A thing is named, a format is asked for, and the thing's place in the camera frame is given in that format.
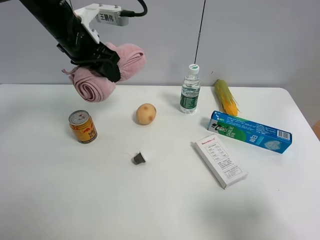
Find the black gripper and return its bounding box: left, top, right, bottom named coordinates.
left=56, top=14, right=121, bottom=83

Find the black camera cable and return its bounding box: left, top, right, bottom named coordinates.
left=121, top=0, right=148, bottom=18

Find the clear water bottle green label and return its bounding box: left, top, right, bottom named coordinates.
left=179, top=64, right=201, bottom=114

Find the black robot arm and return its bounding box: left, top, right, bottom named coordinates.
left=21, top=0, right=121, bottom=83

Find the white cardboard box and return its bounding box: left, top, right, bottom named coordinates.
left=194, top=134, right=248, bottom=189

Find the grey coffee capsule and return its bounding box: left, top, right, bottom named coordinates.
left=131, top=151, right=146, bottom=165

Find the blue green toothpaste box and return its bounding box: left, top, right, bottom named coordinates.
left=207, top=110, right=293, bottom=154

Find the corn cob with husk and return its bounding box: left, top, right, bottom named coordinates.
left=214, top=79, right=239, bottom=117

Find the potato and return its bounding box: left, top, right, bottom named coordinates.
left=135, top=103, right=157, bottom=126

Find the pink towel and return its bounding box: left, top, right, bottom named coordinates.
left=61, top=42, right=146, bottom=103

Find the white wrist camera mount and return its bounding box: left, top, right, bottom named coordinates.
left=74, top=3, right=129, bottom=44

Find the gold energy drink can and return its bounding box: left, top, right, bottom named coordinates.
left=68, top=110, right=98, bottom=144

